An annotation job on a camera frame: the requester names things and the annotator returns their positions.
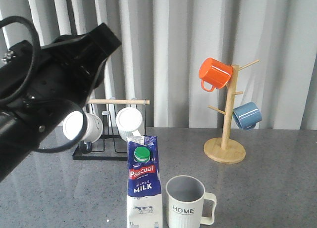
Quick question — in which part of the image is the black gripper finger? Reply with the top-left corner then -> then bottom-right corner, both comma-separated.
84,23 -> 121,61

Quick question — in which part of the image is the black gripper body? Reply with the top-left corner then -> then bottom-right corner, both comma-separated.
0,34 -> 106,144

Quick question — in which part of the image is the blue white milk carton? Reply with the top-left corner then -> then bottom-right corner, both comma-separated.
127,136 -> 163,228

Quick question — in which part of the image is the white HOME mug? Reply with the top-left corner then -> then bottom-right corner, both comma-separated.
166,175 -> 217,228

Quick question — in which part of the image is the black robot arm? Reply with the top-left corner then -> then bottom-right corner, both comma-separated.
0,23 -> 121,179

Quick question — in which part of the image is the white smooth mug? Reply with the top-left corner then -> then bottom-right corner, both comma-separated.
62,111 -> 103,143

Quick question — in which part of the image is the grey white curtain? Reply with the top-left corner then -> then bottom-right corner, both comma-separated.
0,0 -> 317,130

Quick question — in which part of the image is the white ribbed mug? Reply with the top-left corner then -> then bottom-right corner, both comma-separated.
116,107 -> 145,141

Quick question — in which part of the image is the orange mug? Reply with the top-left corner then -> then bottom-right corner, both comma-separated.
199,58 -> 233,92

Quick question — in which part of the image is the blue mug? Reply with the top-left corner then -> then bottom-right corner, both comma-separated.
232,102 -> 262,131

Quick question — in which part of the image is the wooden mug tree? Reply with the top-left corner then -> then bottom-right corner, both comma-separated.
204,59 -> 259,164

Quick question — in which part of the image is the black cable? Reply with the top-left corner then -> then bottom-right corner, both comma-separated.
0,15 -> 88,154

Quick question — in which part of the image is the black wire mug rack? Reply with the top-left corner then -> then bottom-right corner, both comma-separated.
72,97 -> 150,161

